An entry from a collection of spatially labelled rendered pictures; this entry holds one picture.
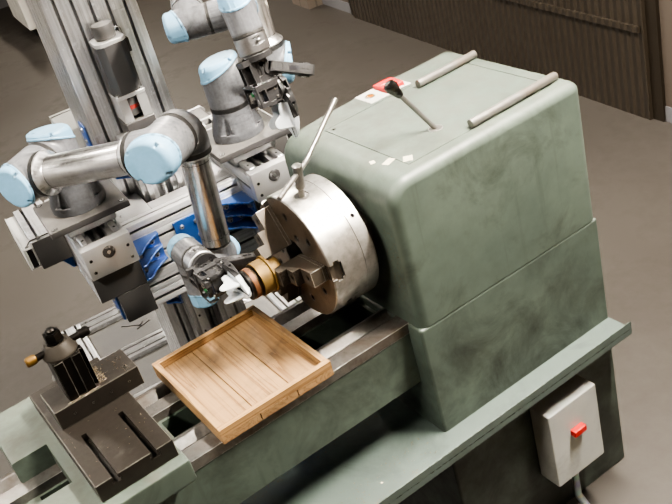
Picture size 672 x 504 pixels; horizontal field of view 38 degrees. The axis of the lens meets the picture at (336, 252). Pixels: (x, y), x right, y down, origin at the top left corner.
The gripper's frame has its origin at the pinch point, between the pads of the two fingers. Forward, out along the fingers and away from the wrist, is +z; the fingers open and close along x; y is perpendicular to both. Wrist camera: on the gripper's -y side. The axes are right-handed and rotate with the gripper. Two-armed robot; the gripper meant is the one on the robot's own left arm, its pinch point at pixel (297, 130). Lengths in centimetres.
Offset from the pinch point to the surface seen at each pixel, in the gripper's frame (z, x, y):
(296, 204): 13.1, 8.6, 11.0
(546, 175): 33, 21, -47
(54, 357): 20, -3, 72
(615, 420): 120, -1, -60
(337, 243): 23.6, 15.8, 8.6
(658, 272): 123, -58, -143
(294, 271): 26.3, 9.7, 18.3
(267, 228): 17.5, -0.9, 16.2
